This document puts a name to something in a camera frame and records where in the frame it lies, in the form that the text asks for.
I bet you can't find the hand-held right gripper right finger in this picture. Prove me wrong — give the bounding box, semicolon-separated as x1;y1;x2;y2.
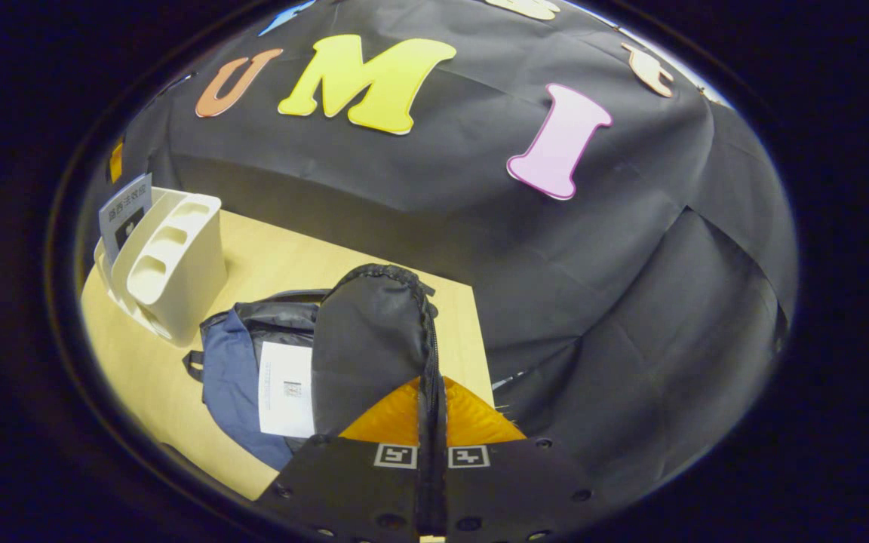
442;376;609;543

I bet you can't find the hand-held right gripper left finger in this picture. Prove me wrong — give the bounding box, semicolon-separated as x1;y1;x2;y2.
253;376;426;543

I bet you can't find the pale lavender book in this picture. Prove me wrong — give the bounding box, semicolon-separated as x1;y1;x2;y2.
97;173;154;268
257;341;316;440

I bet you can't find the white plastic bookshelf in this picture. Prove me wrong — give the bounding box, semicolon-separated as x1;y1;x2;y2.
94;187;228;348

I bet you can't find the navy blue schoolbag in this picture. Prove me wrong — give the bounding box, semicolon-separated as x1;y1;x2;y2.
182;262;450;536

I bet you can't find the black backdrop cloth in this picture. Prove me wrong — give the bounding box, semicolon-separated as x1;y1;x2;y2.
103;0;799;499

